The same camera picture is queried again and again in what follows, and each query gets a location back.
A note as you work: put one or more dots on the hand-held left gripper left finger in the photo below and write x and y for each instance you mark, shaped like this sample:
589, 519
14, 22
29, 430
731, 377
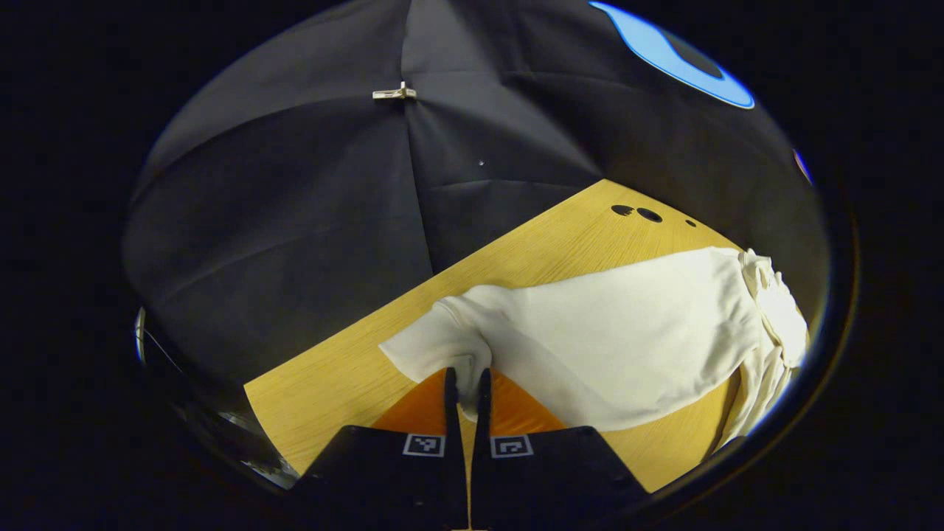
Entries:
451, 398

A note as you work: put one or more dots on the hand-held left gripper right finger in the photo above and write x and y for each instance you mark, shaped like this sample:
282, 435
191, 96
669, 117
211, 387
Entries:
483, 402

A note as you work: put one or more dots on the white sweatshirt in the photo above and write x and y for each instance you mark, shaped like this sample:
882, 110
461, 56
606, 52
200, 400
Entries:
627, 332

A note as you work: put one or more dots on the black backdrop cloth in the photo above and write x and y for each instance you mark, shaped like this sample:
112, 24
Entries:
295, 206

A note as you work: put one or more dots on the small white clip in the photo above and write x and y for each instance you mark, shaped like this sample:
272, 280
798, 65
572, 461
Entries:
394, 93

